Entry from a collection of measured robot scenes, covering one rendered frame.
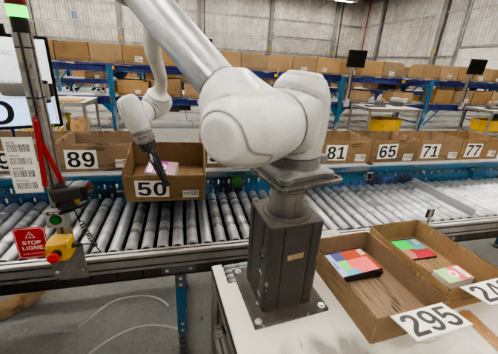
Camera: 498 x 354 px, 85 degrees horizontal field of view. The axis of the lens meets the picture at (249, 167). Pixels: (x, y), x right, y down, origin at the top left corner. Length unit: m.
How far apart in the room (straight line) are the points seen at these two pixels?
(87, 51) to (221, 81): 5.83
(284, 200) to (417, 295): 0.63
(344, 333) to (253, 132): 0.72
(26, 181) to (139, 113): 0.46
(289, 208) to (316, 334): 0.39
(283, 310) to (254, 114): 0.69
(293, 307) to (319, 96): 0.68
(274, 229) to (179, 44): 0.53
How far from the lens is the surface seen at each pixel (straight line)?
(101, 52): 6.28
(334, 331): 1.01
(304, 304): 1.04
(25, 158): 1.16
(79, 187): 1.08
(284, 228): 0.80
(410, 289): 1.23
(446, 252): 1.50
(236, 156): 0.51
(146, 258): 1.27
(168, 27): 0.72
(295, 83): 0.69
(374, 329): 0.98
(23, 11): 1.09
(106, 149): 1.71
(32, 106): 1.10
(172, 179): 1.38
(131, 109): 1.26
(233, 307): 1.01
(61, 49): 6.47
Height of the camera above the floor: 1.50
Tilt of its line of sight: 21 degrees down
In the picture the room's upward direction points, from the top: 3 degrees clockwise
